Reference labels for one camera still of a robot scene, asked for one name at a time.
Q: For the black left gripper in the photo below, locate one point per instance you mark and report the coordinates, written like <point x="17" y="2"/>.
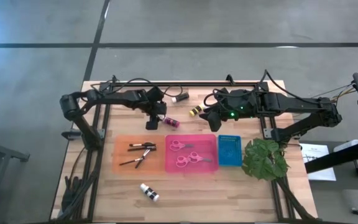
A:
<point x="152" y="123"/>

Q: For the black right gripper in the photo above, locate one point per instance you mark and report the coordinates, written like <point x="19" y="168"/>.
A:
<point x="215" y="121"/>

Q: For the magenta paint bottle white cap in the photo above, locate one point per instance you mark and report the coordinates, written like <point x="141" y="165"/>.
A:
<point x="171" y="122"/>

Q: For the black fan brush silver ferrule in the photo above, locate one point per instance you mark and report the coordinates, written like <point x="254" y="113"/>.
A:
<point x="142" y="158"/>

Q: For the pink scissors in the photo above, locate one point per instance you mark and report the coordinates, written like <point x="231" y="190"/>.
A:
<point x="183" y="145"/>
<point x="183" y="159"/>
<point x="199" y="158"/>

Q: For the white paint bottle black label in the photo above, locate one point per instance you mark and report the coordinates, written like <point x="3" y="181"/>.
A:
<point x="149" y="192"/>

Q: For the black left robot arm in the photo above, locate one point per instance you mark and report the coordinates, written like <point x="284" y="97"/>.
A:
<point x="117" y="96"/>

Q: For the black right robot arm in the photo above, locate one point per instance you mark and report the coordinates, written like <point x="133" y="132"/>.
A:
<point x="291" y="102"/>

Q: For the yellow paint bottle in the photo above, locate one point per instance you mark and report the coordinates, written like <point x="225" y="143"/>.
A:
<point x="196" y="110"/>

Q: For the black paint bottle white cap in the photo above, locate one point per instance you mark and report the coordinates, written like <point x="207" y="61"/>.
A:
<point x="180" y="97"/>

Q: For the pink translucent plastic tray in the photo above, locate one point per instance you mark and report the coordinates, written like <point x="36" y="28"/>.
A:
<point x="204" y="144"/>

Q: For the blue plastic basket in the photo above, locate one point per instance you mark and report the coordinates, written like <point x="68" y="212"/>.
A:
<point x="230" y="152"/>

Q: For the orange translucent plastic tray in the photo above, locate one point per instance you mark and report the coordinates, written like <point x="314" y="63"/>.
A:
<point x="154" y="165"/>

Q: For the green leafy plant white pot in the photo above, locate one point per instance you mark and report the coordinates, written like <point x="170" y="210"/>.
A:
<point x="264" y="158"/>

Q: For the white paper sheet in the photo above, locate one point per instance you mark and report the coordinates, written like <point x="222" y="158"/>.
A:
<point x="314" y="151"/>

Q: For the black desk bar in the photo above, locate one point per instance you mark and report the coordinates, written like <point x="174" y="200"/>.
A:
<point x="337" y="158"/>

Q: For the grey metal stand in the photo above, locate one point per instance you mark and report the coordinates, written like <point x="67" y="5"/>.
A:
<point x="2" y="152"/>

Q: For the black aluminium table frame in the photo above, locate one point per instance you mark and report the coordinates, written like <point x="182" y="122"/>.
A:
<point x="204" y="84"/>

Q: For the black frame clamp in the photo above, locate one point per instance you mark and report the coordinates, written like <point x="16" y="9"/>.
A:
<point x="114" y="79"/>
<point x="230" y="79"/>

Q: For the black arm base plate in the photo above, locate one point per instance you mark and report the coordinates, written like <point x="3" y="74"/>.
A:
<point x="67" y="135"/>
<point x="267" y="133"/>

